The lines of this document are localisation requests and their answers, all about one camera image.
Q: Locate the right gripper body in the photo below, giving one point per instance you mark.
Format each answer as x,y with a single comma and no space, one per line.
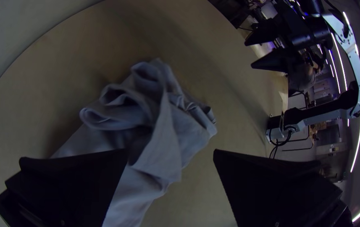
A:
290,30

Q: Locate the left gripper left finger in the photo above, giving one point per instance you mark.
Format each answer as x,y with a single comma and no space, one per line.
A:
66,189

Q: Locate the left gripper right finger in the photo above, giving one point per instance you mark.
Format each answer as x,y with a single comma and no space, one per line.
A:
277,195

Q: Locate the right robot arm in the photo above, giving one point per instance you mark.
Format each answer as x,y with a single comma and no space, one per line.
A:
354,63

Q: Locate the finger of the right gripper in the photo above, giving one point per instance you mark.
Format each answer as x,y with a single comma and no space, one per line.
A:
263,33
274,61

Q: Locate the grey t-shirt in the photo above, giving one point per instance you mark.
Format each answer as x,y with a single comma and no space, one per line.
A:
154,126

